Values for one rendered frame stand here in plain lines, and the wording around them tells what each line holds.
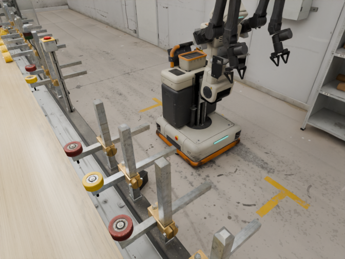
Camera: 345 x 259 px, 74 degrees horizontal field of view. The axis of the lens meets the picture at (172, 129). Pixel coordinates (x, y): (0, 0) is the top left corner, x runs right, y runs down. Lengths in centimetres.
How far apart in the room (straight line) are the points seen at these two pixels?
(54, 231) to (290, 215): 169
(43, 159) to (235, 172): 163
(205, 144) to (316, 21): 190
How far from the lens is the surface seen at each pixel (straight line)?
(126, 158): 93
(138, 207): 112
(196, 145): 206
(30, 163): 119
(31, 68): 228
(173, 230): 91
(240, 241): 89
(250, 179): 224
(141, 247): 112
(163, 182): 71
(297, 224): 208
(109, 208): 125
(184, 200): 98
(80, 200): 95
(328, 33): 316
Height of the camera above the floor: 161
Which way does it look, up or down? 37 degrees down
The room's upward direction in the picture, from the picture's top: 1 degrees counter-clockwise
